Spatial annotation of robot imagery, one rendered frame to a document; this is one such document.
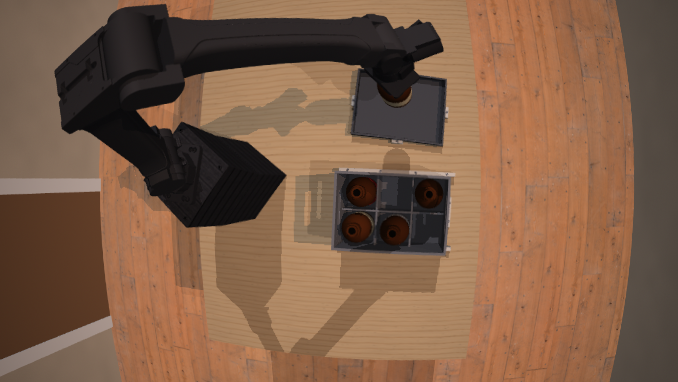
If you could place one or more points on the dark grey divided crate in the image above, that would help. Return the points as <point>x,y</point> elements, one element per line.
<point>394,192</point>

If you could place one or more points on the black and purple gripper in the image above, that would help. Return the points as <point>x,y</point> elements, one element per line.
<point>392,83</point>

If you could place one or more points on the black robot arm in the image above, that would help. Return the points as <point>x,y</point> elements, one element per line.
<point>118,65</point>

